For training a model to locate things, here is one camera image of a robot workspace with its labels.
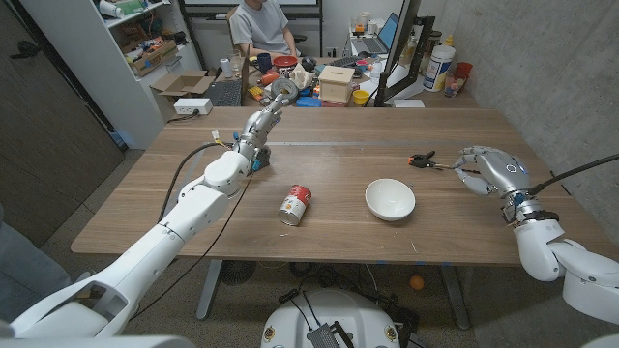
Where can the dark blue mug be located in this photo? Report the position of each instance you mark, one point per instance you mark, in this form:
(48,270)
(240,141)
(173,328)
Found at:
(264,63)

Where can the person in blue jeans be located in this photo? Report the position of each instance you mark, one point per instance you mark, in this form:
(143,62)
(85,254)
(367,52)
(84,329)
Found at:
(24,285)

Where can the white shelf unit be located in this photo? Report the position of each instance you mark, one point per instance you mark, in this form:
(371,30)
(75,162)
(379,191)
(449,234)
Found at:
(111,82)

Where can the black orange pliers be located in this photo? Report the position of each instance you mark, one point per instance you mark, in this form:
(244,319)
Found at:
(421,160)

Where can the slim dark pen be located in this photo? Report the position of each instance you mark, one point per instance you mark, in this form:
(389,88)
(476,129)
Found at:
(444,166)

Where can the person in grey shirt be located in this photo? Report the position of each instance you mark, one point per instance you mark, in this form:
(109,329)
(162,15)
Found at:
(263,26)

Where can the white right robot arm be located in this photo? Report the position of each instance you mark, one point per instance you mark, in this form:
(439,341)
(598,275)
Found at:
(575,270)

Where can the white canister blue label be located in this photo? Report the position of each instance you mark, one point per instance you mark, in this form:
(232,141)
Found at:
(437,67)

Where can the orange bottle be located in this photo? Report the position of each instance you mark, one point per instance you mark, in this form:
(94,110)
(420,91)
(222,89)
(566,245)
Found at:
(268,78)

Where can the clear glass with items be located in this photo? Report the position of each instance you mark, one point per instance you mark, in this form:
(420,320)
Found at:
(454,85)

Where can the wooden box with slot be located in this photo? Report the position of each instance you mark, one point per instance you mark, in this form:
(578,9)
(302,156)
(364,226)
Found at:
(335,84)

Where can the red bowl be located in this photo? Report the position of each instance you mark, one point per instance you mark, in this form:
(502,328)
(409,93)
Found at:
(285,61)

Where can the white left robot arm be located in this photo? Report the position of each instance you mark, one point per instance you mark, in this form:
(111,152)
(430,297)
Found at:
(159,251)

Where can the black monitor on stand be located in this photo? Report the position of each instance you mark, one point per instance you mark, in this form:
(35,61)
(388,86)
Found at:
(403,34)

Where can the white power strip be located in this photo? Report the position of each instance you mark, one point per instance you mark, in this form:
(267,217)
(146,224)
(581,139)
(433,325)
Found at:
(192,105)

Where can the open laptop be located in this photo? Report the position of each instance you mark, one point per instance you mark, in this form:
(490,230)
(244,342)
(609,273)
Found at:
(379,41)

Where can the orange ball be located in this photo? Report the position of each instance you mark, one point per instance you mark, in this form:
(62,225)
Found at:
(417,282)

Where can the yellow cup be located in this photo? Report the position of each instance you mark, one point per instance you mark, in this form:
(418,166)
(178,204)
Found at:
(360,97)

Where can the black round fan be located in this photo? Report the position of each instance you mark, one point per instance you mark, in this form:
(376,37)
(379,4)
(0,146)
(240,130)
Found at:
(237,271)

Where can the red white soup can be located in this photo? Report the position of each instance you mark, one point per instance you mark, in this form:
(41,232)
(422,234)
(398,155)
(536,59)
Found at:
(295,205)

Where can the white ceramic bowl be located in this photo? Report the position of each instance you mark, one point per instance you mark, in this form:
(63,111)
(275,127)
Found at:
(390,199)

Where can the grey duct tape roll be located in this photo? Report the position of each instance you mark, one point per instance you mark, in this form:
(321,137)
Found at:
(283,87)

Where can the grey table leg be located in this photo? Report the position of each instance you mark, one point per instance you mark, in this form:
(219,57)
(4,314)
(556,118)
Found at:
(209,290)
(454,297)

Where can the open cardboard box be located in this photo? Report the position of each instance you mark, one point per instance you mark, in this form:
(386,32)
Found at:
(183,83)

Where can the beige crumpled bag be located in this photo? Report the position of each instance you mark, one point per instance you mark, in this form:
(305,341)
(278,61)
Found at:
(301,76)

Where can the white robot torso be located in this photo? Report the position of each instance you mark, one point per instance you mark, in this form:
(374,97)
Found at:
(333,309)

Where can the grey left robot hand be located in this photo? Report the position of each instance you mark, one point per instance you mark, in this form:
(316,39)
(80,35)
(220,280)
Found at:
(255,133)

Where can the white card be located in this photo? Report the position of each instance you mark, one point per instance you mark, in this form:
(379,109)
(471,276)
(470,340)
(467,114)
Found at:
(408,103)

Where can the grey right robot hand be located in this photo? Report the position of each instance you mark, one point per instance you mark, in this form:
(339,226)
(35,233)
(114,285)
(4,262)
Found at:
(508,174)

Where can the blue plastic block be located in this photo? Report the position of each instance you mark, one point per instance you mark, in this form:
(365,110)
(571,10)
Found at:
(308,102)

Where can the red cup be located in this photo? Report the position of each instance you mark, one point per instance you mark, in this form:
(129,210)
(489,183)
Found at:
(464,68)

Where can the black keyboard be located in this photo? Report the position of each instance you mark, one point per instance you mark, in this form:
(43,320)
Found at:
(225,93)

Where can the cardboard box of clutter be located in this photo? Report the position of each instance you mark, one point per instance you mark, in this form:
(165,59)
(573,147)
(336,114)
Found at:
(152,58)

